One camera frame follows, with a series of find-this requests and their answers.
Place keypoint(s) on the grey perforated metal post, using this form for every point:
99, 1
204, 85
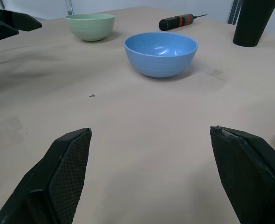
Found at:
233, 11

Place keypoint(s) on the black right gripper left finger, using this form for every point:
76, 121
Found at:
58, 172

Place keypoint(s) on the black screwdriver with red bands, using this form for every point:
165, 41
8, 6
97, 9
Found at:
174, 21

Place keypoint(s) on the green ribbed bowl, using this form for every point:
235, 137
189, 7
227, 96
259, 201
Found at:
91, 26

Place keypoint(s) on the blue ribbed bowl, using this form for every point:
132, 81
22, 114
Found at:
159, 61

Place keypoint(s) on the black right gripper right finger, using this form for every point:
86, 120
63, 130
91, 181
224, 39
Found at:
247, 177

